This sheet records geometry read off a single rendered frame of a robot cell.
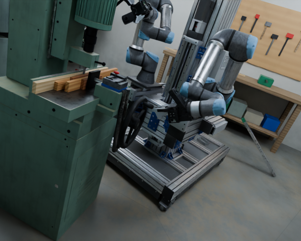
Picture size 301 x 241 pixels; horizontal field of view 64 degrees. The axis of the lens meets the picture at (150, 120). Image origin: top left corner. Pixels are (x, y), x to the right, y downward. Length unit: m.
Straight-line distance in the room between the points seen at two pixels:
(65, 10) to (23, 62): 0.35
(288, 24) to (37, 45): 3.75
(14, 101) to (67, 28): 0.44
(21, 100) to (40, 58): 0.23
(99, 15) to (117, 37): 3.86
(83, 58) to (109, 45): 3.88
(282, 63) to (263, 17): 0.77
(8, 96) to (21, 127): 0.17
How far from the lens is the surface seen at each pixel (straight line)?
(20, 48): 1.43
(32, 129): 1.34
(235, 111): 4.09
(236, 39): 1.42
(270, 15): 4.41
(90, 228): 1.76
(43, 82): 1.13
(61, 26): 1.30
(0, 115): 1.47
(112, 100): 1.17
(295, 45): 4.43
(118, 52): 5.05
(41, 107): 1.12
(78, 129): 1.16
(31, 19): 1.37
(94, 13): 1.20
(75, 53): 1.31
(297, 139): 4.75
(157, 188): 1.94
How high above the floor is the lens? 1.35
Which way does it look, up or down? 24 degrees down
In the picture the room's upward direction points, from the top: 19 degrees clockwise
